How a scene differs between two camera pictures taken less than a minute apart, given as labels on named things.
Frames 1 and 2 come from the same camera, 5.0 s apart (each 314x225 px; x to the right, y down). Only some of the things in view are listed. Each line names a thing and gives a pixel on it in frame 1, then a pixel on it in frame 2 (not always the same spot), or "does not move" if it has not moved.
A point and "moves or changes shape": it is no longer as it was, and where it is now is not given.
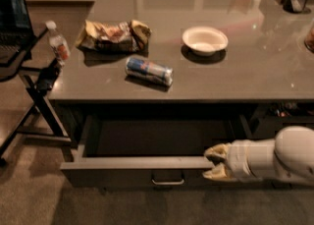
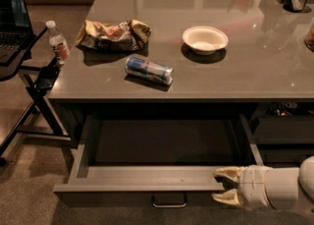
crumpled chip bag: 130,36 does not move
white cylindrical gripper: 237,160 -> 253,184
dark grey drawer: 149,151 moves or changes shape
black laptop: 17,30 does not move
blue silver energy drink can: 149,70 does not move
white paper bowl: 204,41 does not move
